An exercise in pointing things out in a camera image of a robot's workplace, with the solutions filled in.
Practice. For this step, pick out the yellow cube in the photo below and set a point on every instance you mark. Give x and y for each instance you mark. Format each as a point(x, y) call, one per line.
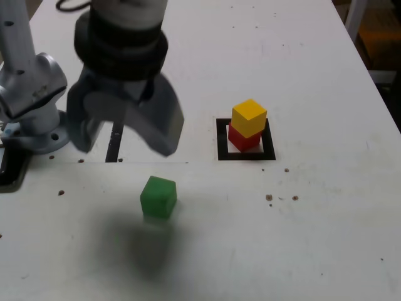
point(249, 120)

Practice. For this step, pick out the white metal frame leg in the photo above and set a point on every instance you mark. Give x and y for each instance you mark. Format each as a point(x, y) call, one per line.
point(354, 19)

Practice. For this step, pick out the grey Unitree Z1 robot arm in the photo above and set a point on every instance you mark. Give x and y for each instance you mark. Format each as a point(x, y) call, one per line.
point(18, 78)

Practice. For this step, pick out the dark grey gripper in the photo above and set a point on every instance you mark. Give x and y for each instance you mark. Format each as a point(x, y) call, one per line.
point(125, 89)

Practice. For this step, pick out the black tape strip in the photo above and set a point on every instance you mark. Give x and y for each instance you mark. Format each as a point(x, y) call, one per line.
point(113, 147)

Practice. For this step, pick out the red cube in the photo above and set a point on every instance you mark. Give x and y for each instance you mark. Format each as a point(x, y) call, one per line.
point(242, 142)

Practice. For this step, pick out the white connector with blue dot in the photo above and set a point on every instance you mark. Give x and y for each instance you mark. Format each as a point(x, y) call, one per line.
point(8, 131)

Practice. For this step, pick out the black tape square outline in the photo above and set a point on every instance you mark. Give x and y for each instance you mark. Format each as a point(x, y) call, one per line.
point(220, 147)

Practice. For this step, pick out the green cube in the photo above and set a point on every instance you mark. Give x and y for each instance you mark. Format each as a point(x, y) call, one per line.
point(156, 199)

